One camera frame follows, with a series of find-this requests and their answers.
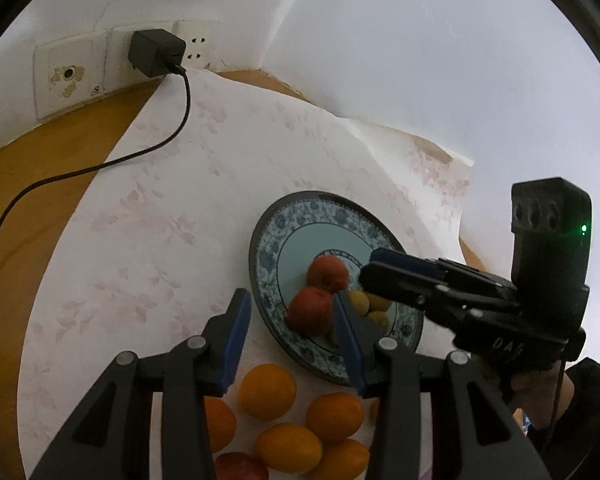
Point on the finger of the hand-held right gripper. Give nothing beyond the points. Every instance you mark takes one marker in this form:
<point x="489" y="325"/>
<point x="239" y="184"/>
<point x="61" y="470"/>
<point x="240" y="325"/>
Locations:
<point x="395" y="287"/>
<point x="405" y="261"/>

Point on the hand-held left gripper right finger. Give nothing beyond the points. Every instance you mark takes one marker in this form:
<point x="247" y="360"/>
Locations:
<point x="350" y="345"/>

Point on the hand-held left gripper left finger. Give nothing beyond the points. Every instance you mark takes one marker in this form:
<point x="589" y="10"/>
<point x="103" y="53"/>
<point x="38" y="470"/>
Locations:
<point x="236" y="340"/>

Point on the small green round fruit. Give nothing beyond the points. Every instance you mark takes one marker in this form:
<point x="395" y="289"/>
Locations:
<point x="380" y="321"/>
<point x="378" y="304"/>
<point x="357" y="302"/>
<point x="333" y="336"/>

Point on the red apple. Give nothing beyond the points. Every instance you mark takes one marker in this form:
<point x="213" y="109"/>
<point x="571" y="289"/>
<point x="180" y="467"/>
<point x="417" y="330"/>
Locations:
<point x="240" y="467"/>
<point x="309" y="311"/>
<point x="327" y="273"/>

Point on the large dark orange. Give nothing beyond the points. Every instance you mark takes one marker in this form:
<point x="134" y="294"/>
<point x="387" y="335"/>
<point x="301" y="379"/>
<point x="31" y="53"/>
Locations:
<point x="221" y="422"/>

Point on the blue patterned ceramic plate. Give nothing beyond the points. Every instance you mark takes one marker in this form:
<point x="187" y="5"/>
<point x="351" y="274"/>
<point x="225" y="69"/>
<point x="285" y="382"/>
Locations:
<point x="290" y="260"/>

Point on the person's right forearm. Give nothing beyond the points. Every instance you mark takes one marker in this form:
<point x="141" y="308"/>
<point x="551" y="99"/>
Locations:
<point x="590" y="425"/>

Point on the person's right hand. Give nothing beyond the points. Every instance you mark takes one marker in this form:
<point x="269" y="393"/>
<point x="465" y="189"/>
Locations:
<point x="535" y="395"/>

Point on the white floral table cover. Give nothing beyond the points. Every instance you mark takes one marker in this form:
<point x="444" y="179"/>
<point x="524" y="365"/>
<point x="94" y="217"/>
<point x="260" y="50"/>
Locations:
<point x="155" y="210"/>

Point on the black power adapter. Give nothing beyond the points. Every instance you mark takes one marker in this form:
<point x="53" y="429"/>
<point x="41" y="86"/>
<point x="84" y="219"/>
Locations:
<point x="155" y="52"/>

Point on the white wall socket plate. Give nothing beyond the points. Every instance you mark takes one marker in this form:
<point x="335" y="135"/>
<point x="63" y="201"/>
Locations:
<point x="117" y="67"/>
<point x="197" y="42"/>

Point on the stained white coaxial wall plate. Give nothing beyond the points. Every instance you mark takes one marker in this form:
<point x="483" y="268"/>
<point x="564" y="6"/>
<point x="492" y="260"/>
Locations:
<point x="65" y="80"/>

